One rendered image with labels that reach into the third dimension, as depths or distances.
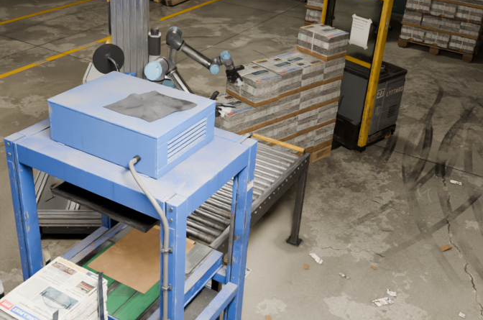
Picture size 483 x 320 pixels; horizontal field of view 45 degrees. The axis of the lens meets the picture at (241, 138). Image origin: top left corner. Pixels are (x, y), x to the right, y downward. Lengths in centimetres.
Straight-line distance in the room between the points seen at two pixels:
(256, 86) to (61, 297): 269
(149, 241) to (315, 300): 143
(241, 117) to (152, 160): 245
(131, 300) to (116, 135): 89
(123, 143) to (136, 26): 179
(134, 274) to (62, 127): 89
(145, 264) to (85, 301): 61
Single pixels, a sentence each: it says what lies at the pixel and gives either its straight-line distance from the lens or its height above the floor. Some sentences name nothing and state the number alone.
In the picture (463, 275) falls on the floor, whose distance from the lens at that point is 480.
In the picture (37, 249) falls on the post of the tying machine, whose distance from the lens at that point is 313.
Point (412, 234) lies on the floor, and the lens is 507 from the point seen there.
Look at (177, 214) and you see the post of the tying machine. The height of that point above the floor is 151.
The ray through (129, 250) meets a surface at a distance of 324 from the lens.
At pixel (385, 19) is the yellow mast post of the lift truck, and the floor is 143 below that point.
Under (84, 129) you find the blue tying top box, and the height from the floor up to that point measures 166.
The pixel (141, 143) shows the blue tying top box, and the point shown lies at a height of 169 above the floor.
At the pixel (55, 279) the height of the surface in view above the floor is 106.
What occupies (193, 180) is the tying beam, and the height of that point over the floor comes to 155.
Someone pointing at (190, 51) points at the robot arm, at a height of 134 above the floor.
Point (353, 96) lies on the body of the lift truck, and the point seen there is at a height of 51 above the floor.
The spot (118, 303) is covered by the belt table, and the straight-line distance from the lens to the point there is 295.
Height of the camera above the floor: 283
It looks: 28 degrees down
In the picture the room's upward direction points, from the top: 4 degrees clockwise
